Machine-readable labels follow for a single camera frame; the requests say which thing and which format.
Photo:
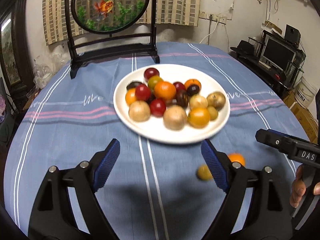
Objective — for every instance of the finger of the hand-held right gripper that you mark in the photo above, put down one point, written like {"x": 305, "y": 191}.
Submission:
{"x": 272, "y": 141}

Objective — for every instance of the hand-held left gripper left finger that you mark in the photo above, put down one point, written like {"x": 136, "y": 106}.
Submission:
{"x": 107, "y": 165}

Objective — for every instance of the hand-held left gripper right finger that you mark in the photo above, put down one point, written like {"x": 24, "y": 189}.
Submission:
{"x": 213, "y": 165}

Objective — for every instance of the small yellow fruit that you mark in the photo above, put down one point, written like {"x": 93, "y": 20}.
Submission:
{"x": 203, "y": 172}

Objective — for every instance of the small orange tangerine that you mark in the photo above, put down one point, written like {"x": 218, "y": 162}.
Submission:
{"x": 130, "y": 97}
{"x": 237, "y": 158}

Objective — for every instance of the orange-yellow tomato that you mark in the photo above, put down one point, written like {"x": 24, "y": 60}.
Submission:
{"x": 198, "y": 117}

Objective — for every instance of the small yellow-green fruit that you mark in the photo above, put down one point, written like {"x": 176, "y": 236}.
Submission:
{"x": 213, "y": 113}

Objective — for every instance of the white oval plate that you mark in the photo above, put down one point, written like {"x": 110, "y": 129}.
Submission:
{"x": 155, "y": 132}

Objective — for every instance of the pale tan round fruit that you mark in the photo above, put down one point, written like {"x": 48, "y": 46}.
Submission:
{"x": 139, "y": 111}

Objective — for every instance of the speckled tan passion fruit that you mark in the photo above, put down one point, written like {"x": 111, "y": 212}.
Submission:
{"x": 216, "y": 100}

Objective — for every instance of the pale yellow round fruit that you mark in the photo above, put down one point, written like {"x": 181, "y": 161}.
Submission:
{"x": 198, "y": 101}

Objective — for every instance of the dark red wrinkled date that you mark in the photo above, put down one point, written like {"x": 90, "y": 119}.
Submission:
{"x": 181, "y": 98}

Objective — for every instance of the red tomato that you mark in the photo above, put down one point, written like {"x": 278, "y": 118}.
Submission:
{"x": 158, "y": 107}
{"x": 142, "y": 91}

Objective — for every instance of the small dark purple plum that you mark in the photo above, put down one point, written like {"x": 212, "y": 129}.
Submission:
{"x": 193, "y": 90}

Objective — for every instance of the medium orange mandarin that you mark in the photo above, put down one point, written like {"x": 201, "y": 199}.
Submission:
{"x": 192, "y": 82}

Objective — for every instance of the red plum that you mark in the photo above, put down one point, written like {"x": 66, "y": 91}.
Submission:
{"x": 151, "y": 73}
{"x": 178, "y": 86}

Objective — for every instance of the large orange mandarin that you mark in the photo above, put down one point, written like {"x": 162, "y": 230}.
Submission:
{"x": 165, "y": 90}

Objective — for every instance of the green-yellow tomato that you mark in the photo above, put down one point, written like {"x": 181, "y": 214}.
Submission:
{"x": 154, "y": 81}

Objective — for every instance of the person's right hand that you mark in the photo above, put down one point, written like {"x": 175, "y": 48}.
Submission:
{"x": 297, "y": 190}

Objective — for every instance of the large cardboard box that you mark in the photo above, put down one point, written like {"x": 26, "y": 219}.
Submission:
{"x": 303, "y": 120}

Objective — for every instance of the blue striped tablecloth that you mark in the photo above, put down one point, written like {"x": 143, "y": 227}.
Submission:
{"x": 75, "y": 130}

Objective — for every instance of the white plastic bucket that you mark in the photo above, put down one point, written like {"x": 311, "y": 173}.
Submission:
{"x": 306, "y": 92}

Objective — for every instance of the black computer desk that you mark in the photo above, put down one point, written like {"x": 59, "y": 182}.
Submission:
{"x": 272, "y": 80}

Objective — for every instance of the black computer monitor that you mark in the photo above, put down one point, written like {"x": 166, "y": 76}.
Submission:
{"x": 278, "y": 52}

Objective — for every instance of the black hat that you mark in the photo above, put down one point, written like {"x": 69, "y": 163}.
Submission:
{"x": 245, "y": 47}

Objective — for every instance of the black speaker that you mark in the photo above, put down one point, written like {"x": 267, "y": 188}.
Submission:
{"x": 292, "y": 33}

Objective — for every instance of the clear plastic bags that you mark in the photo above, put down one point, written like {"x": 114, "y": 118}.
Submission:
{"x": 42, "y": 72}

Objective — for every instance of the small cardboard box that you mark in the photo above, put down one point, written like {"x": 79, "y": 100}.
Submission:
{"x": 272, "y": 26}

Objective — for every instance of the purple cloth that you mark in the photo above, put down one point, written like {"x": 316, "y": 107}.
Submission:
{"x": 2, "y": 110}

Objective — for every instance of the dark wood framed painting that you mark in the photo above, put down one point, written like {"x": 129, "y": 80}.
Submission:
{"x": 10, "y": 52}

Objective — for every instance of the round goldfish screen black stand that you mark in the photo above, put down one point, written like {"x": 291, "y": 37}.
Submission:
{"x": 110, "y": 7}

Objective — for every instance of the beige brick-pattern curtain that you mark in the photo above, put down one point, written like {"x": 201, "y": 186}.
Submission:
{"x": 175, "y": 2}

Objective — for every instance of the white wall socket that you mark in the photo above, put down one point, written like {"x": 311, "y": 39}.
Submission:
{"x": 203, "y": 14}

